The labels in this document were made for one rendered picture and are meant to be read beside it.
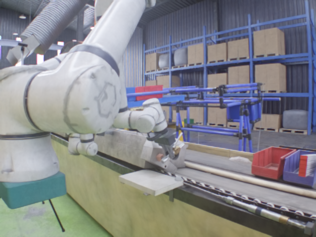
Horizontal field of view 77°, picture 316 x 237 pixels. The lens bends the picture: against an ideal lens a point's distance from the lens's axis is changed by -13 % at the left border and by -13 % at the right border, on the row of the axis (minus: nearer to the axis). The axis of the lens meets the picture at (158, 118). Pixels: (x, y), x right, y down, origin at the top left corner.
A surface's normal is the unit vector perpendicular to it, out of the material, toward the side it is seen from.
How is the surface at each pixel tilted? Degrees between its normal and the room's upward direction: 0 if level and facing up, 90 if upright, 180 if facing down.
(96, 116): 99
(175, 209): 90
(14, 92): 77
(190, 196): 90
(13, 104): 92
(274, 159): 88
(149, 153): 71
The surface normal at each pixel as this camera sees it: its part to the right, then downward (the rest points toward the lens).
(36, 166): 0.69, -0.28
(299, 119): -0.69, 0.11
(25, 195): 0.77, 0.04
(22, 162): 0.42, -0.31
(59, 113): -0.23, 0.41
